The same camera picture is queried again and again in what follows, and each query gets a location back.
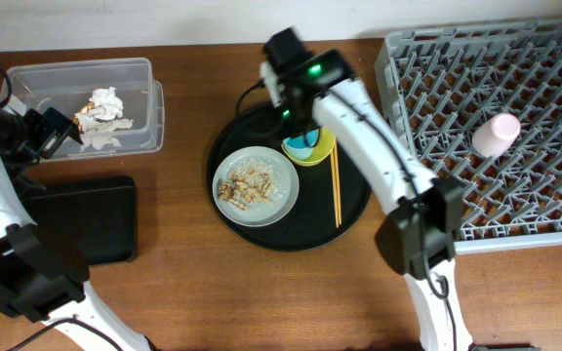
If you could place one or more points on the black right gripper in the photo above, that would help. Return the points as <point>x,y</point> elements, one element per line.
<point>299,117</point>

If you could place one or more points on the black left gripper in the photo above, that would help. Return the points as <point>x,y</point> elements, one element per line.
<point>56,127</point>

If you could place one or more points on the light blue cup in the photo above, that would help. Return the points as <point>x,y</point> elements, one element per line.
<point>301,147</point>

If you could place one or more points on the yellow bowl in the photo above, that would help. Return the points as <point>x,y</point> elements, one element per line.
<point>321,151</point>

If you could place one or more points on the wooden chopstick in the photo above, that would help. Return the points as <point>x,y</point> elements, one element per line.
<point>333,187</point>
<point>338,182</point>

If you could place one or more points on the white napkin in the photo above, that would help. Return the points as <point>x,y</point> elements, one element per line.
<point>108,114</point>

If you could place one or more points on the pink cup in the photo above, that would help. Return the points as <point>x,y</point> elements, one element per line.
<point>495,136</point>

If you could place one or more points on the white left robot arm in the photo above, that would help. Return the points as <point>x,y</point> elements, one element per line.
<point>43,277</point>

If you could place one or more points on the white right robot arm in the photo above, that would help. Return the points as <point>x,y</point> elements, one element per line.
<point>423,212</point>

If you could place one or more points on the grey dishwasher rack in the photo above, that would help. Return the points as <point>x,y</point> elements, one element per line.
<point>439,85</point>

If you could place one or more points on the clear plastic bin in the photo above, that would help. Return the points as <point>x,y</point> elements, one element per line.
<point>68,86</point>

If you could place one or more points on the food scraps on plate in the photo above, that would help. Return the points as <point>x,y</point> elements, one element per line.
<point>250,182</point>

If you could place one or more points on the grey plate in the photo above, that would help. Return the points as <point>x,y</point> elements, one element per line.
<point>259,215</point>

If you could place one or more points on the round black tray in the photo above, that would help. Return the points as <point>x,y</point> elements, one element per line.
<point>310,223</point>

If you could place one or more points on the black rectangular tray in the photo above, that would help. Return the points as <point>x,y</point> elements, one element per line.
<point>99,215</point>

